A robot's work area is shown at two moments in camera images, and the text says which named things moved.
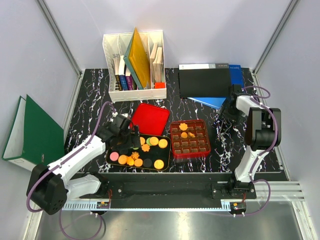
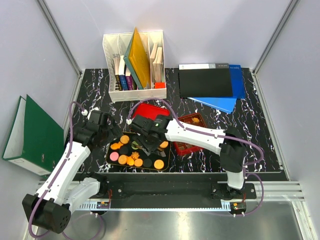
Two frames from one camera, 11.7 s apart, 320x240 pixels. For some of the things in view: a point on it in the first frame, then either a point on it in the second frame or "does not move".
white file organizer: [122, 86] does not move
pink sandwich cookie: [114, 156] does not move
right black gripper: [236, 119] → [146, 148]
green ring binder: [34, 138] does not move
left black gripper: [135, 140] → [114, 134]
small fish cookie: [130, 161] does not move
